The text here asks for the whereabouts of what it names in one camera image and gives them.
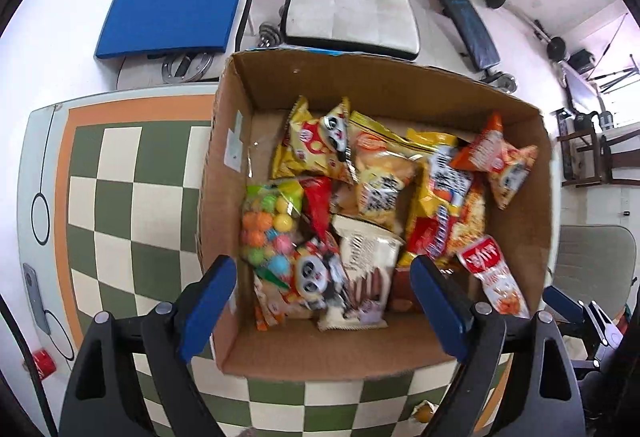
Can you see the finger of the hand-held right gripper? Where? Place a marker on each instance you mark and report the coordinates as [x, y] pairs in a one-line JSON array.
[[562, 304]]

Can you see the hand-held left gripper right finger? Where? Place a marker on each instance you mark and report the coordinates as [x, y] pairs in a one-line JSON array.
[[440, 307]]

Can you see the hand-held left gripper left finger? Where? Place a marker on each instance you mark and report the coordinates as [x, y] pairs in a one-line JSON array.
[[207, 302]]

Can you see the brown sausage packet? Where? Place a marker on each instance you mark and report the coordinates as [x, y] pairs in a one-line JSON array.
[[400, 292]]

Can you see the red label tray snack packet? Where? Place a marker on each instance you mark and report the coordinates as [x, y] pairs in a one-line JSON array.
[[490, 274]]

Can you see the white chocolate stick packet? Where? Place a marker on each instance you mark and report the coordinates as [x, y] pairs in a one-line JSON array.
[[360, 267]]

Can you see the bag of colourful candy balls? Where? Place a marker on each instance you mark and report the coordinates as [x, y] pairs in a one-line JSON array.
[[265, 227]]

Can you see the red white panda snack packet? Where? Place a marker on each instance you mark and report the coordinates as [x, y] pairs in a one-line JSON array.
[[300, 277]]

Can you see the yellow red noodle snack packet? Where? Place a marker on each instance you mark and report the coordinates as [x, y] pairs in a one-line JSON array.
[[440, 197]]

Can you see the yellow chips packet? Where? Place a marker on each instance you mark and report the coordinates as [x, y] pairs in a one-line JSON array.
[[380, 177]]

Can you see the small red snack packet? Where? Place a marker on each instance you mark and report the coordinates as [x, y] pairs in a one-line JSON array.
[[315, 204]]

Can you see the small orange panda snack packet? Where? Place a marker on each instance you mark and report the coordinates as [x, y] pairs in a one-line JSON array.
[[500, 162]]

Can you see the yellow panda snack packet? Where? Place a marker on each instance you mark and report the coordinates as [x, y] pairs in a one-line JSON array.
[[305, 147]]

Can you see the cardboard box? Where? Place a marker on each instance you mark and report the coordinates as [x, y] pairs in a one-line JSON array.
[[380, 87]]

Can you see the grey fabric chair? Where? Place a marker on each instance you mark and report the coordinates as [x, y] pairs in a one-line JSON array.
[[590, 257]]

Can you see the dark wooden chair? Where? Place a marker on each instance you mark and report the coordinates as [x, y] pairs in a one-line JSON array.
[[585, 152]]

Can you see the blue smartphone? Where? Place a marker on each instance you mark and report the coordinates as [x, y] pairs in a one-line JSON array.
[[36, 297]]

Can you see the red soda can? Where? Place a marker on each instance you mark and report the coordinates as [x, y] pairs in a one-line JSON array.
[[44, 363]]

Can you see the white flat panel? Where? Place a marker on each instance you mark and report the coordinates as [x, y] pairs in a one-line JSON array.
[[582, 92]]

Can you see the small dumbbell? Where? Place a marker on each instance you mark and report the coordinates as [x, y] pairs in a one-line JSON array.
[[500, 81]]

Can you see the black metal stand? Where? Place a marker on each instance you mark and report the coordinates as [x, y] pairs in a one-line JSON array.
[[615, 74]]

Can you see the black box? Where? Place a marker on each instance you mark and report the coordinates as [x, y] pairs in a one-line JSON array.
[[582, 62]]

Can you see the chrome dumbbell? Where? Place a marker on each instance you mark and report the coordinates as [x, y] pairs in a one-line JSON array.
[[267, 31]]

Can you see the blue seat cushion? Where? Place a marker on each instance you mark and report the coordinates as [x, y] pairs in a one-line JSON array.
[[170, 14]]

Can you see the black weight bench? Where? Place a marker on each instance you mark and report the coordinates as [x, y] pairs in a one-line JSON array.
[[465, 17]]

